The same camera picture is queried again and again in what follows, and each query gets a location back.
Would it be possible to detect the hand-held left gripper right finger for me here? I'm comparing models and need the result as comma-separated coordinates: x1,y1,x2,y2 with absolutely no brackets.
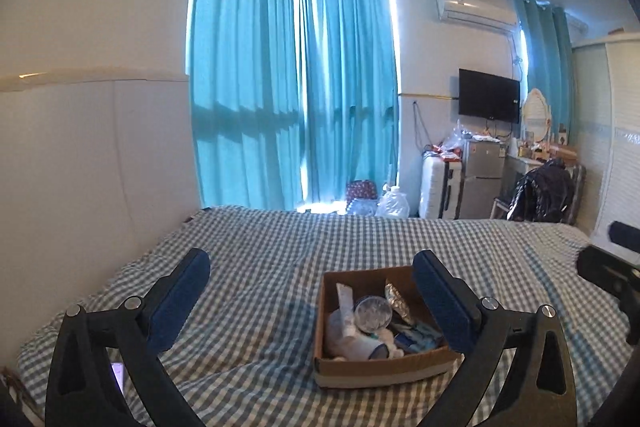
412,250,581,427

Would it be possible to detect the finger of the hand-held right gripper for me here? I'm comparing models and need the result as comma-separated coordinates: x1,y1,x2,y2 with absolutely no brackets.
607,221,640,254
576,245,640,308

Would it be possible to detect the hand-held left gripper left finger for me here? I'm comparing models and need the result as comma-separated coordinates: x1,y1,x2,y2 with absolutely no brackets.
45,248,211,427

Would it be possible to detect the silver foil packet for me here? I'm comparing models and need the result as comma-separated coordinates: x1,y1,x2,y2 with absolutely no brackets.
384,282,417,324

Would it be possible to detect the blue packet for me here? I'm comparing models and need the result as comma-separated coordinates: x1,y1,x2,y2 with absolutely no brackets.
392,319,448,354

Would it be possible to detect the clear plastic jar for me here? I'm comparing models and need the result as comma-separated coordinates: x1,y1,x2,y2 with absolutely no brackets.
354,296,392,334

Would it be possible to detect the white tube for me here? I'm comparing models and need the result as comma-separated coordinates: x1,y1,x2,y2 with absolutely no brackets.
335,283,358,338

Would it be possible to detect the white sock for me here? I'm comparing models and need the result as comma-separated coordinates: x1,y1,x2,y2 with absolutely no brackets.
325,309,396,362

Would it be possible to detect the striped chair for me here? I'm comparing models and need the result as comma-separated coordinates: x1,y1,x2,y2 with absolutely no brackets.
492,164,587,228

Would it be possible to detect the checkered blanket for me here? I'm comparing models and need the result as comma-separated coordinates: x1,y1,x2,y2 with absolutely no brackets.
17,206,636,427

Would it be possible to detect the clear water jug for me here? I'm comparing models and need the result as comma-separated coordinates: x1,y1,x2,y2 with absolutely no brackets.
375,186,411,219

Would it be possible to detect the white wardrobe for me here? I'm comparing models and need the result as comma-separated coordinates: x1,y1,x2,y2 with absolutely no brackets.
570,32,640,253

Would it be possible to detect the white suitcase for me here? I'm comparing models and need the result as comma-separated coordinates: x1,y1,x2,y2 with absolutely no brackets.
419,155,466,220

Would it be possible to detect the silver mini fridge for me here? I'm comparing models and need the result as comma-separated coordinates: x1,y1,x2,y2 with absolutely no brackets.
460,139,506,220

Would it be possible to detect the white dressing table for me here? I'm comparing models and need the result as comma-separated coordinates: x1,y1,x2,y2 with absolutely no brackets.
502,154,546,208

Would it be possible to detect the red patterned bag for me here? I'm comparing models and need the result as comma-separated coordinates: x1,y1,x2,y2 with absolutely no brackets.
346,181,378,202

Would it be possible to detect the white headboard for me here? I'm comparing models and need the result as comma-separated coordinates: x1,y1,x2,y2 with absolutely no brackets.
0,67,206,373

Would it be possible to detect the oval white mirror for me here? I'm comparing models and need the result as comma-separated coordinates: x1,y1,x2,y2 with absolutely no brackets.
521,88,551,145

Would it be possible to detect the clear plastic bag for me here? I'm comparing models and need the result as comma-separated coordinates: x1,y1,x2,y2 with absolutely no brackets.
440,119,468,152

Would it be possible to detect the narrow teal curtain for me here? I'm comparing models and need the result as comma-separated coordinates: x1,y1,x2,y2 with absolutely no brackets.
515,0,575,140

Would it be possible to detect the cardboard box with white items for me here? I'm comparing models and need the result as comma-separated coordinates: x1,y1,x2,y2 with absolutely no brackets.
0,367,26,408

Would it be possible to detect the wide teal curtain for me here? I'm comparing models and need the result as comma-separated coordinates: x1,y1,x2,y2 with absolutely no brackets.
187,0,306,212

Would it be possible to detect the white air conditioner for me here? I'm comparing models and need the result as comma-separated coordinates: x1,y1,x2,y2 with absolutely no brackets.
435,0,520,32

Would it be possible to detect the black wall cable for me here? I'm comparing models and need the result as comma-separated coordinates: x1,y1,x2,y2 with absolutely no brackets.
412,101,436,152

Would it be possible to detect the black wall television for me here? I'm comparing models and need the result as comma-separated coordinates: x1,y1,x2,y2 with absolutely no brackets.
458,68,521,124

